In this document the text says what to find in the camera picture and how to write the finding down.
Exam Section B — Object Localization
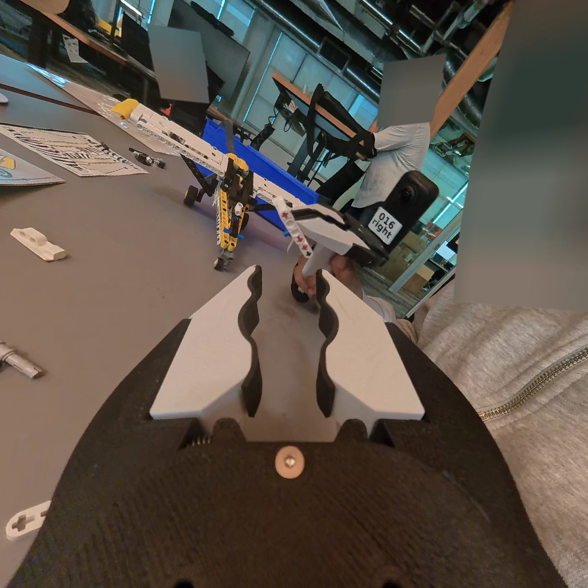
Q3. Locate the paper sheet in plastic sleeve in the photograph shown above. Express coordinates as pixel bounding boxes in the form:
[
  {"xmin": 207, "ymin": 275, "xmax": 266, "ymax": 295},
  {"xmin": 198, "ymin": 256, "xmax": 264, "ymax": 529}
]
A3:
[{"xmin": 64, "ymin": 83, "xmax": 180, "ymax": 154}]

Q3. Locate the zebra striped sticker sheet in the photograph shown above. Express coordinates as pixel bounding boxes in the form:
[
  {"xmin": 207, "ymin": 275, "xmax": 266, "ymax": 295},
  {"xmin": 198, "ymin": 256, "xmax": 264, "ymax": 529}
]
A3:
[{"xmin": 0, "ymin": 123, "xmax": 150, "ymax": 177}]

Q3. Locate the white lego link assembly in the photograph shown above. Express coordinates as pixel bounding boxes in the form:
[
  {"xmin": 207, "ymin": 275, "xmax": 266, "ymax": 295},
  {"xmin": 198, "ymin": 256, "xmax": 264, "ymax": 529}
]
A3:
[{"xmin": 275, "ymin": 195, "xmax": 318, "ymax": 258}]

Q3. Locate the person's right forearm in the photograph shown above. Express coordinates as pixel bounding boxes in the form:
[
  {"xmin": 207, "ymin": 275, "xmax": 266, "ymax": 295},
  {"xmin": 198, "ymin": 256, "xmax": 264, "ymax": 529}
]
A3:
[{"xmin": 360, "ymin": 294, "xmax": 421, "ymax": 343}]

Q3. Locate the person's right hand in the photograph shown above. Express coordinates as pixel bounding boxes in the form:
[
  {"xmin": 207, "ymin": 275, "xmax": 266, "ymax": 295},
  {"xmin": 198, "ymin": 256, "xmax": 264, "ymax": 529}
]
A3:
[{"xmin": 293, "ymin": 254, "xmax": 367, "ymax": 304}]

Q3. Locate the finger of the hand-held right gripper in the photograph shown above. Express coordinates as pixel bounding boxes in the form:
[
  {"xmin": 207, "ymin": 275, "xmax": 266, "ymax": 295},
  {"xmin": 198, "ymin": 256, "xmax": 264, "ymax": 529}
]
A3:
[
  {"xmin": 298, "ymin": 216, "xmax": 368, "ymax": 296},
  {"xmin": 291, "ymin": 203, "xmax": 350, "ymax": 228}
]

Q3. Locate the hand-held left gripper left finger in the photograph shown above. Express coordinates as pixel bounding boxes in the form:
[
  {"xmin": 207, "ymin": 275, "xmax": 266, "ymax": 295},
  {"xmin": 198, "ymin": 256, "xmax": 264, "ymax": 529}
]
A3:
[{"xmin": 151, "ymin": 266, "xmax": 263, "ymax": 437}]

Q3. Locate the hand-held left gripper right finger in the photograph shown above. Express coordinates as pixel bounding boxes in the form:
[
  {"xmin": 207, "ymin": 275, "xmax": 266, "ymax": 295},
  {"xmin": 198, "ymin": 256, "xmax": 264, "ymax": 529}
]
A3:
[{"xmin": 316, "ymin": 270, "xmax": 425, "ymax": 437}]

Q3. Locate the pile of white lego pieces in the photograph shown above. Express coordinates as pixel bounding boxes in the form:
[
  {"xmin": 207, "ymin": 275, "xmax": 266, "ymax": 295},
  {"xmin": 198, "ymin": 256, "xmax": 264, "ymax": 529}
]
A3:
[{"xmin": 0, "ymin": 226, "xmax": 68, "ymax": 541}]

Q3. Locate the yellow white lego plane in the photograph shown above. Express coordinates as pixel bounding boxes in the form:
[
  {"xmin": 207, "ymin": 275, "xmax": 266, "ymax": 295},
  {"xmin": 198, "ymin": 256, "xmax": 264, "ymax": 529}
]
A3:
[{"xmin": 111, "ymin": 98, "xmax": 320, "ymax": 271}]

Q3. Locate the blue plastic bin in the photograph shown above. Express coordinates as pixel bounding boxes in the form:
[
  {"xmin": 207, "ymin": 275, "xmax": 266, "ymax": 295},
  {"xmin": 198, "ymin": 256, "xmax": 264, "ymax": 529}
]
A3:
[{"xmin": 202, "ymin": 117, "xmax": 320, "ymax": 230}]

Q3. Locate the lego instruction booklet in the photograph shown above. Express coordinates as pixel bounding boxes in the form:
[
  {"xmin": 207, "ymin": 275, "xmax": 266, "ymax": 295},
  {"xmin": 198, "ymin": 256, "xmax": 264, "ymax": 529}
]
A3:
[{"xmin": 0, "ymin": 148, "xmax": 66, "ymax": 187}]

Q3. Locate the stack of cardboard boxes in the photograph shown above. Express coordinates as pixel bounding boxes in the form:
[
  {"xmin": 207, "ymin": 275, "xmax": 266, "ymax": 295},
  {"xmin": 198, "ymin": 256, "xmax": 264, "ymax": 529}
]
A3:
[{"xmin": 383, "ymin": 223, "xmax": 460, "ymax": 295}]

